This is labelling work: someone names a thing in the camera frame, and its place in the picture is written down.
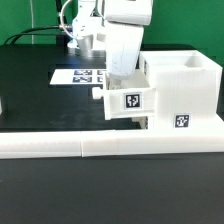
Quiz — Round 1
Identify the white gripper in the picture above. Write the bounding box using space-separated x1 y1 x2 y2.
105 22 144 80

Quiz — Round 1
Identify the white drawer box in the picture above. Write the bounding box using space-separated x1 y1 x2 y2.
92 69 156 120
132 116 154 129

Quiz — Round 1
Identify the white drawer cabinet housing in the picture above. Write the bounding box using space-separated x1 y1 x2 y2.
139 50 222 128

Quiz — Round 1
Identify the white front drawer box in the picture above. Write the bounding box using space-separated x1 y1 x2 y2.
132 116 154 129

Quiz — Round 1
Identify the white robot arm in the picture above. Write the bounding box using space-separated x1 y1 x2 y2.
68 0 153 80

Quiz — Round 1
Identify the white marker sheet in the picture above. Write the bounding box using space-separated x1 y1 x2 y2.
50 69 106 85

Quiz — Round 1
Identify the white L-shaped fence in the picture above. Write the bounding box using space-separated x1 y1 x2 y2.
0 117 224 159

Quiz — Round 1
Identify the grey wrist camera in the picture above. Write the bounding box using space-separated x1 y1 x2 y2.
77 34 97 54

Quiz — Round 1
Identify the black cable bundle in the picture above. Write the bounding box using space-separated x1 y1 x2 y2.
3 0 73 46

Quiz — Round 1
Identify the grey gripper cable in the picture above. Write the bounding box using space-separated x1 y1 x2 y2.
60 0 78 38

